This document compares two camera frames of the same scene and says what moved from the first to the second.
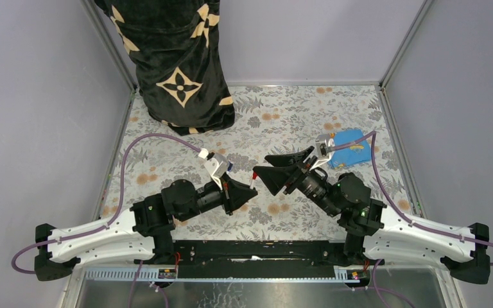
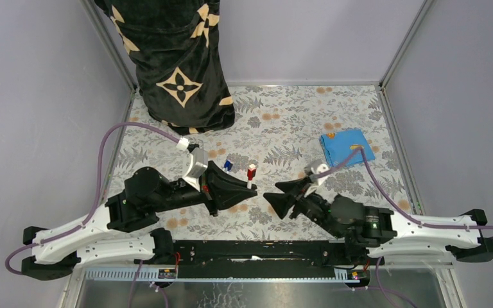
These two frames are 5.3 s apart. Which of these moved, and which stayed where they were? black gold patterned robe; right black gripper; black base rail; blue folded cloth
Moved: right black gripper
Stayed: blue folded cloth; black gold patterned robe; black base rail
